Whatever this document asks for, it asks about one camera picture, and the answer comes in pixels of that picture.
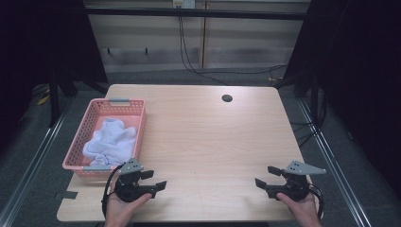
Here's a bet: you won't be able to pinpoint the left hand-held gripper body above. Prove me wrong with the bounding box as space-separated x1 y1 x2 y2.
113 157 159 203

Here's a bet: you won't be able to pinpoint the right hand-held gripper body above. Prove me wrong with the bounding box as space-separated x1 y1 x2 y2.
266 160 327 202

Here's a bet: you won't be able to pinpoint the light purple towel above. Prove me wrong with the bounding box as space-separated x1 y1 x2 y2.
82 117 138 167

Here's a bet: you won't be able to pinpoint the pink plastic basket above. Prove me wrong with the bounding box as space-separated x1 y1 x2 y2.
61 97 147 177

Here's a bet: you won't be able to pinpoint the person's left hand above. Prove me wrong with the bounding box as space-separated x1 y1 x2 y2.
104 182 153 227

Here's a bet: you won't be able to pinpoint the person's right hand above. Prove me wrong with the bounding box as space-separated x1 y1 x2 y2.
276 191 323 227

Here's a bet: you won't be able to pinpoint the black tape strip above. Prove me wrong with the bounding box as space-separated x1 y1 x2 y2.
54 190 78 201

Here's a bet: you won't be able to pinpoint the black metal stand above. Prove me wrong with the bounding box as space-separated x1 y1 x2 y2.
46 70 110 129

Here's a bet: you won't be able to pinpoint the black curtain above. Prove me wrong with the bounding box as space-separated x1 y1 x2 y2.
0 0 109 133
283 0 401 200

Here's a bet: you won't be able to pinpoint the black horizontal bar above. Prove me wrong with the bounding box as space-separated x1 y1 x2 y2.
84 8 311 22

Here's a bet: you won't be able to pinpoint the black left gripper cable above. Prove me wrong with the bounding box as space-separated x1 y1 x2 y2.
101 164 126 219

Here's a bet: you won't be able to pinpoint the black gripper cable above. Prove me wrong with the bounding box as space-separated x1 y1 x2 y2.
101 164 126 219
308 183 325 220

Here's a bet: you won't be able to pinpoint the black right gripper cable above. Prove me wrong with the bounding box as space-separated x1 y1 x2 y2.
308 183 325 220

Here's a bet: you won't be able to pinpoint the metal floor rail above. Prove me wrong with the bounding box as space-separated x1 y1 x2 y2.
0 97 75 227
296 98 373 227

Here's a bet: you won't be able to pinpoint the black floor cables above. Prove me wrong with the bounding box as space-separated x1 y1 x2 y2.
288 94 329 149

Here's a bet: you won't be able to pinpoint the black hanging power cable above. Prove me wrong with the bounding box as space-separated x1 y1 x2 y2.
178 8 288 86

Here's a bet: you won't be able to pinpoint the white wall socket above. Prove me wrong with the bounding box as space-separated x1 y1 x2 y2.
172 0 197 9

